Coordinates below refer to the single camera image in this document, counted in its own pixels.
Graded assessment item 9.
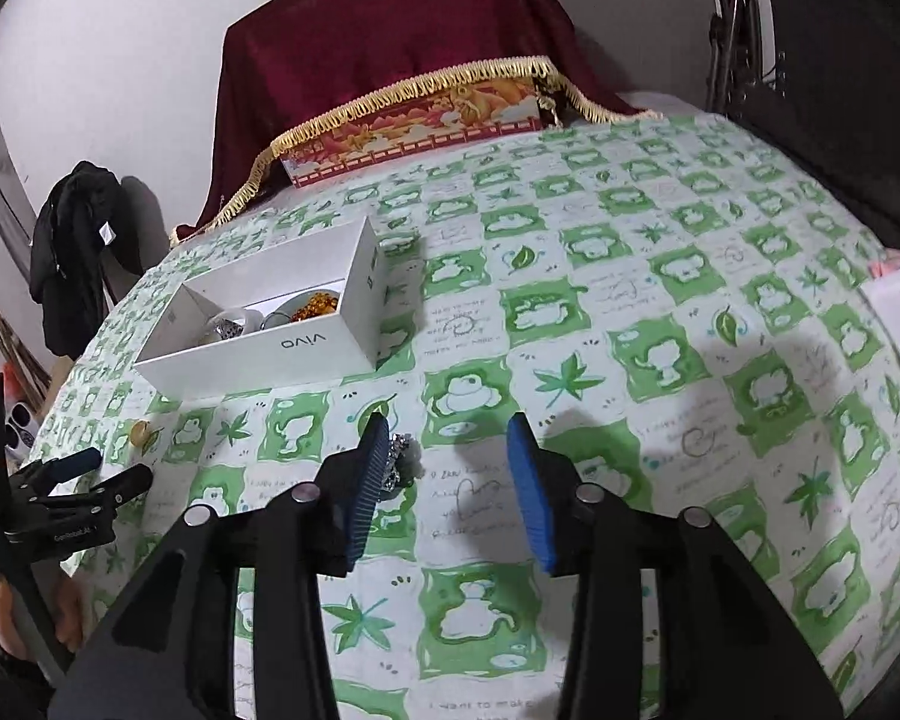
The silver engraved bangle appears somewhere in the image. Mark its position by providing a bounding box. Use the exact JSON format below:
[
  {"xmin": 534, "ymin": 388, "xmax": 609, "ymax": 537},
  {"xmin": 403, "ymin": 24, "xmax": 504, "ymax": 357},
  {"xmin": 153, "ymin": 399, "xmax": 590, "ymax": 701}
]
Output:
[{"xmin": 205, "ymin": 307, "xmax": 263, "ymax": 343}]

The dark rhinestone brooch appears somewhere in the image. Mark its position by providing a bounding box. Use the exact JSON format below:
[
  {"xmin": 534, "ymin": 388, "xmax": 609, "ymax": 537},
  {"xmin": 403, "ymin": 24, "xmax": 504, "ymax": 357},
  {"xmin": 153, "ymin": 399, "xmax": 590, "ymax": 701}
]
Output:
[{"xmin": 382, "ymin": 434, "xmax": 422, "ymax": 494}]

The left hand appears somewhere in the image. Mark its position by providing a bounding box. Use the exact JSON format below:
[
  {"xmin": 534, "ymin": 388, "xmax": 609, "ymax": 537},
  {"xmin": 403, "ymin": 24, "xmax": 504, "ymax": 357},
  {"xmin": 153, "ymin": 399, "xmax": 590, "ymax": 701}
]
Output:
[{"xmin": 0, "ymin": 575, "xmax": 89, "ymax": 664}]

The white vivo cardboard box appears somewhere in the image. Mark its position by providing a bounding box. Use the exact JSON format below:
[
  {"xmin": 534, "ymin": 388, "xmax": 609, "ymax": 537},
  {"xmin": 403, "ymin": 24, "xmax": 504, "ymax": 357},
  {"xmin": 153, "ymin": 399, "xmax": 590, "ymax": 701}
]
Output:
[{"xmin": 133, "ymin": 218, "xmax": 386, "ymax": 400}]

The black hanging jacket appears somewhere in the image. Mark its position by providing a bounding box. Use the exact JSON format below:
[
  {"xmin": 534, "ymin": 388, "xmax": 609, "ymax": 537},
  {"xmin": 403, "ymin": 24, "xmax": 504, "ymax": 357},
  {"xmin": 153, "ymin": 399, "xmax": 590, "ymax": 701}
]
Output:
[{"xmin": 29, "ymin": 161, "xmax": 144, "ymax": 361}]

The orange amber pendant tassel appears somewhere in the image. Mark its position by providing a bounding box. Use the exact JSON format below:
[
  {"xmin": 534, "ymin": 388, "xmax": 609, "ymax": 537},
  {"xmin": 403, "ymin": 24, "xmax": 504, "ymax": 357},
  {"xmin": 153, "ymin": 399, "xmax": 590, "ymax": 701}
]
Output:
[{"xmin": 290, "ymin": 289, "xmax": 340, "ymax": 322}]

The green frog pattern tablecloth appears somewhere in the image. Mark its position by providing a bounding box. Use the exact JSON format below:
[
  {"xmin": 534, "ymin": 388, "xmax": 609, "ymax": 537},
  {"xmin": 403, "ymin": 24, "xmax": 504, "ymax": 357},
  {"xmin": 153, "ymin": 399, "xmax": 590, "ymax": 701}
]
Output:
[{"xmin": 37, "ymin": 114, "xmax": 900, "ymax": 718}]

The maroon velvet fringed cloth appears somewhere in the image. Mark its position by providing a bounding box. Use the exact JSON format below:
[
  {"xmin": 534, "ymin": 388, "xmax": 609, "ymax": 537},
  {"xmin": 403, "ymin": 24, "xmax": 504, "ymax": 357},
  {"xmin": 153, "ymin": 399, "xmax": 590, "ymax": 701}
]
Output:
[{"xmin": 170, "ymin": 0, "xmax": 644, "ymax": 244}]

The red orange printed box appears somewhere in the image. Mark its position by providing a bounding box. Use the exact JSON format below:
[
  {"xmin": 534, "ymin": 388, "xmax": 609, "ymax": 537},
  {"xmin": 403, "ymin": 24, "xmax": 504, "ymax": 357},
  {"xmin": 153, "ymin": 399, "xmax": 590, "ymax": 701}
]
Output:
[{"xmin": 279, "ymin": 78, "xmax": 543, "ymax": 187}]

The black folding chair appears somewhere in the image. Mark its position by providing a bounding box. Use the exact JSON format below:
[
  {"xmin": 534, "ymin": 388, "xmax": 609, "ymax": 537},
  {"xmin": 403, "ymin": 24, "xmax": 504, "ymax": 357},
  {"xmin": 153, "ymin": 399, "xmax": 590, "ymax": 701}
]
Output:
[{"xmin": 706, "ymin": 0, "xmax": 900, "ymax": 249}]

